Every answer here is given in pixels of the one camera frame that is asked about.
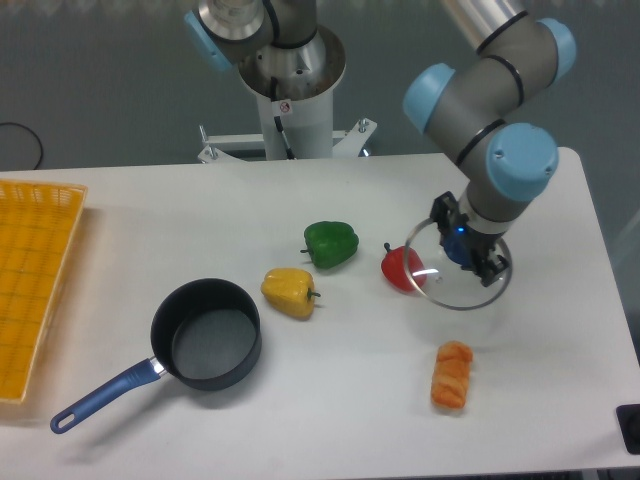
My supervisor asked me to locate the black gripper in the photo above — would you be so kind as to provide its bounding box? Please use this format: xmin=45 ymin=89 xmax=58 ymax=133
xmin=430 ymin=191 xmax=506 ymax=287

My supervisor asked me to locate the glass lid with blue knob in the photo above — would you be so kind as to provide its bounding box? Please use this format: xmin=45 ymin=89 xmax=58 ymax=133
xmin=402 ymin=218 xmax=512 ymax=311

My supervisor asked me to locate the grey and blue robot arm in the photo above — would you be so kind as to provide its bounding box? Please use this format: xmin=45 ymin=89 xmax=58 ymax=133
xmin=184 ymin=1 xmax=576 ymax=286

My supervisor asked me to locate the red bell pepper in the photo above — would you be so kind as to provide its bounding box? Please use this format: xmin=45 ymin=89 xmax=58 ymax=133
xmin=381 ymin=242 xmax=427 ymax=293

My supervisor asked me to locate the green bell pepper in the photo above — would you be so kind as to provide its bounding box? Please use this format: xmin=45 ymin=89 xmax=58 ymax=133
xmin=302 ymin=221 xmax=359 ymax=270

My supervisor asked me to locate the orange twisted bread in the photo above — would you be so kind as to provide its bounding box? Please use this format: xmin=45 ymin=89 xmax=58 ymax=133
xmin=430 ymin=341 xmax=473 ymax=410

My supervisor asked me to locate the yellow bell pepper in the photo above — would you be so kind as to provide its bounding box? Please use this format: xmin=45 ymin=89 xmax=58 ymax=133
xmin=260 ymin=268 xmax=321 ymax=319

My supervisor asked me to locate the black device at table edge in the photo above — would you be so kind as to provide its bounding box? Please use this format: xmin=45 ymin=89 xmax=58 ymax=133
xmin=615 ymin=404 xmax=640 ymax=455

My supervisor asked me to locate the yellow plastic basket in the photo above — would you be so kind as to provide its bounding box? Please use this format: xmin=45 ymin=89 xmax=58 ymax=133
xmin=1 ymin=179 xmax=88 ymax=404

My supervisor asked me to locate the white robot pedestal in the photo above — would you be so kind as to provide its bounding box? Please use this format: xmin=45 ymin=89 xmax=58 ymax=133
xmin=198 ymin=26 xmax=377 ymax=164

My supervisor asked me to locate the black saucepan with blue handle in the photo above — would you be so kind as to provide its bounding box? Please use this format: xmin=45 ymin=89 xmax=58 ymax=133
xmin=50 ymin=278 xmax=262 ymax=434

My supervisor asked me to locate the black cable on floor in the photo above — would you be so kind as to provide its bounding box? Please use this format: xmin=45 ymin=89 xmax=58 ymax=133
xmin=0 ymin=121 xmax=45 ymax=171

